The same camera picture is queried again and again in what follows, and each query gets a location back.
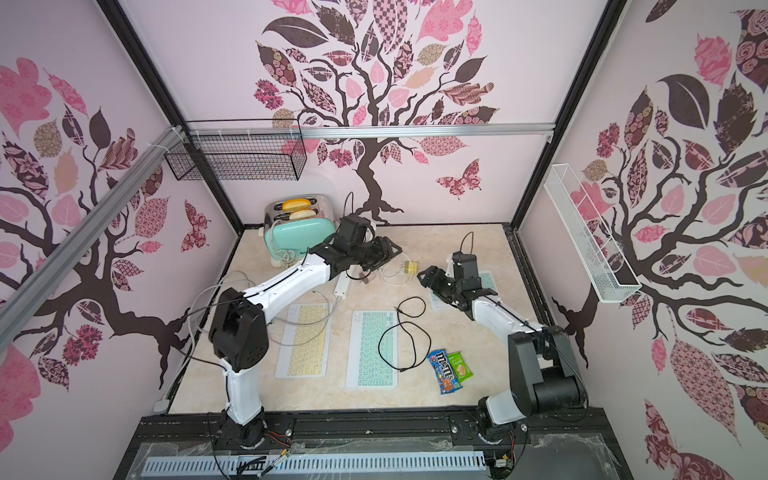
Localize green snack packet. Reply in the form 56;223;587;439
448;352;473;384

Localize black wire basket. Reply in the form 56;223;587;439
164;119;308;181

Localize yellow USB charger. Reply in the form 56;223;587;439
403;260;419;275

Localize aluminium rail back wall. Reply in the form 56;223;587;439
189;123;555;139

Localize white slotted cable duct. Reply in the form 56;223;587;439
138;451;487;479

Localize green wireless keyboard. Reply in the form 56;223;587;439
345;311;398;390
429;270;498;311

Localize white power strip cord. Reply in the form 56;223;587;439
187;271;253;361

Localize aluminium rail wall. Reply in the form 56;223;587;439
189;123;555;139
1;126;182;348

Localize mint green toaster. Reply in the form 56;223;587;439
262;194;337;267

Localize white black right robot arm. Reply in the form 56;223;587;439
417;251;589;442

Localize white wire shelf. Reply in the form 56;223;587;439
544;164;641;303

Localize aluminium rail left wall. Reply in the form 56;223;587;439
1;126;182;348

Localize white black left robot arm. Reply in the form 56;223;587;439
208;214;402;448

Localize blue candy bag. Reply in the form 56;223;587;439
427;349;462;395

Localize black USB cable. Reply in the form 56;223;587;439
376;295;430;374

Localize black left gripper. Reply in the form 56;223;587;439
347;236;400;271

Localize white power strip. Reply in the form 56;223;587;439
334;272;351;299

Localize yellow wireless keyboard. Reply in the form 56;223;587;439
275;303;333;379

